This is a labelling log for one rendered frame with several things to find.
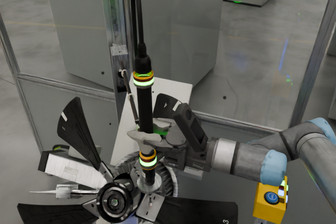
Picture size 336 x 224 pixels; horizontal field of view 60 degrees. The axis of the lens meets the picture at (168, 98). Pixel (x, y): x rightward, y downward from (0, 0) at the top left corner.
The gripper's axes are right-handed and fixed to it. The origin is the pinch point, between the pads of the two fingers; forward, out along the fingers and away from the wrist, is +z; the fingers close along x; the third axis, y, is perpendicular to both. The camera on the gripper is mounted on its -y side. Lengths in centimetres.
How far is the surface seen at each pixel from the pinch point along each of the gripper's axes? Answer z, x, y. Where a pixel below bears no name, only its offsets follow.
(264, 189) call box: -36, 27, 42
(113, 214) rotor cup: 5.8, -7.5, 29.9
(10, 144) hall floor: 184, 87, 151
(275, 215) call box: -42, 21, 47
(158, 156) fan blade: -3.2, 6.5, 16.1
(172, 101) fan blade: -2.1, 21.1, 6.4
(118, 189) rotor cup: 6.2, -2.3, 24.8
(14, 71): 123, 70, 48
